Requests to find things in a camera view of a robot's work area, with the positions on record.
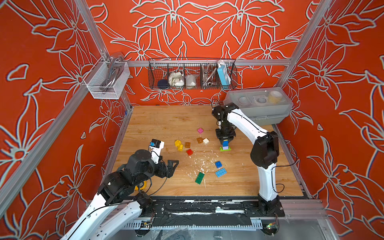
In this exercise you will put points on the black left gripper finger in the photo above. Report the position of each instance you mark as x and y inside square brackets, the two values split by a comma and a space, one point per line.
[172, 164]
[169, 173]

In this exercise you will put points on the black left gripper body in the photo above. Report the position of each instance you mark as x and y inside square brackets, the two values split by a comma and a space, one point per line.
[157, 168]

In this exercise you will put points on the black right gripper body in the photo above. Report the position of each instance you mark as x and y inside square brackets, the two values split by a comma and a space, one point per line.
[225, 133]

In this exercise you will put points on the lime green lego brick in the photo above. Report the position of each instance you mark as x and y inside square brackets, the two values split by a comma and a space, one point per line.
[221, 149]

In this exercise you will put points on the dark green lego plate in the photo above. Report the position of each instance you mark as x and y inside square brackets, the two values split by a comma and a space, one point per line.
[199, 178]

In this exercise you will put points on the dark blue lego brick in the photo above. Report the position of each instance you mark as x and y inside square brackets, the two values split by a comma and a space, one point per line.
[218, 164]

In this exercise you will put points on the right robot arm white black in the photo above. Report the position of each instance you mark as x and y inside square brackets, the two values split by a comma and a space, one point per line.
[264, 153]

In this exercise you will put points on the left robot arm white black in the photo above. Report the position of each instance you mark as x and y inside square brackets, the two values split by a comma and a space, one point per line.
[110, 208]

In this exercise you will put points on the yellow lego brick front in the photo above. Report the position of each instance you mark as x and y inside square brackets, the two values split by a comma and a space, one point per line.
[180, 147]

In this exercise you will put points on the yellow lego brick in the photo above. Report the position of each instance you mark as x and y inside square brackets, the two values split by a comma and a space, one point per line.
[178, 143]
[180, 147]

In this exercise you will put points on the red lego brick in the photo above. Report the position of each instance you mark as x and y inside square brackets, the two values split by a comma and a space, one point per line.
[189, 152]

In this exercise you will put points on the yellow lego brick rear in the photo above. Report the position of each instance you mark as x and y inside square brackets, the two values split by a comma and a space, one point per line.
[178, 143]

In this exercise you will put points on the white lego brick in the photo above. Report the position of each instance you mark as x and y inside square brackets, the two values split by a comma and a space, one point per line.
[206, 141]

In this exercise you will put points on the light blue lego plate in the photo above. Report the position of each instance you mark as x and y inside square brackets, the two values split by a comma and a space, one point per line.
[221, 172]

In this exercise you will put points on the tape roll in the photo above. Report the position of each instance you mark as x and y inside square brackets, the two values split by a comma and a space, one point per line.
[141, 186]

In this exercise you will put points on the grey plastic storage box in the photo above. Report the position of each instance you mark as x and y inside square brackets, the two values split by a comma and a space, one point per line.
[267, 106]

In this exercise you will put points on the light blue box in basket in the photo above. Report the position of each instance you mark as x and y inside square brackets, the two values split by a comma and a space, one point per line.
[223, 73]

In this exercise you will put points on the white crumpled bag in basket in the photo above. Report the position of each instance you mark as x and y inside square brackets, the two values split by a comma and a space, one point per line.
[176, 79]

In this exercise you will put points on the metal tongs in bin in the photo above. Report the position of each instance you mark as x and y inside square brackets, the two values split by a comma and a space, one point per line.
[114, 71]

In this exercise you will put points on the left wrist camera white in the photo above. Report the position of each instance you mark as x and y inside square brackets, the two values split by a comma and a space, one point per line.
[155, 148]

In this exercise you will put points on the black wire wall basket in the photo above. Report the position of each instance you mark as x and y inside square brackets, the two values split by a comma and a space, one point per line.
[197, 76]

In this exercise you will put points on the clear plastic wall bin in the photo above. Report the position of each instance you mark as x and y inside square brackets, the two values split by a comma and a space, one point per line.
[99, 74]

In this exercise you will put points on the aluminium rear rail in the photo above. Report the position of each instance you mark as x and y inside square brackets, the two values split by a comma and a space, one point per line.
[239, 63]

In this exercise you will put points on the aluminium frame rail left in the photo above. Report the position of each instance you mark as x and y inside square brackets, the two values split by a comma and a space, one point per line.
[18, 179]

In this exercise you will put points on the aluminium frame post right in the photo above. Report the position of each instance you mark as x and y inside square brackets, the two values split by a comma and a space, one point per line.
[308, 33]

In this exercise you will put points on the aluminium frame post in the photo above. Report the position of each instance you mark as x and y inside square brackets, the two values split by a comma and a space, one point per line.
[99, 42]
[308, 33]

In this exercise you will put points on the aluminium frame post left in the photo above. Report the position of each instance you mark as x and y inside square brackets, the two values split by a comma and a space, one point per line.
[99, 42]

